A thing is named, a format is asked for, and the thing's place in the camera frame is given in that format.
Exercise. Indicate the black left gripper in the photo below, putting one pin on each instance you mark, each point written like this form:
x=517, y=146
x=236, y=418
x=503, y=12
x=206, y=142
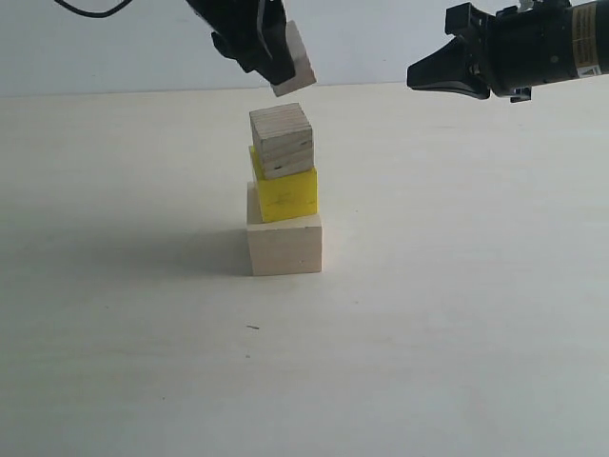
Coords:
x=251, y=33

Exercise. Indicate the medium layered plywood cube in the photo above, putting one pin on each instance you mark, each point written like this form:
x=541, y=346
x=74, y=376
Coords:
x=283, y=139

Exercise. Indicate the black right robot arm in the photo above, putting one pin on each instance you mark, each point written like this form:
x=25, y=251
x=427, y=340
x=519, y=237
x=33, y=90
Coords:
x=589, y=38

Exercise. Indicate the small pale wooden cube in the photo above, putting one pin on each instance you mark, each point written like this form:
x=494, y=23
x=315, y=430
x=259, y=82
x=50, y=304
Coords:
x=304, y=73

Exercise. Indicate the yellow cube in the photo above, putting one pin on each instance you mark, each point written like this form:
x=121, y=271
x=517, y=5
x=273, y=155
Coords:
x=287, y=197

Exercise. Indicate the large pale wooden cube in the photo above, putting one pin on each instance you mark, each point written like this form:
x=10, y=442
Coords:
x=292, y=246

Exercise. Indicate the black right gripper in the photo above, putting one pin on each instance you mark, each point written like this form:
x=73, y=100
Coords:
x=506, y=53

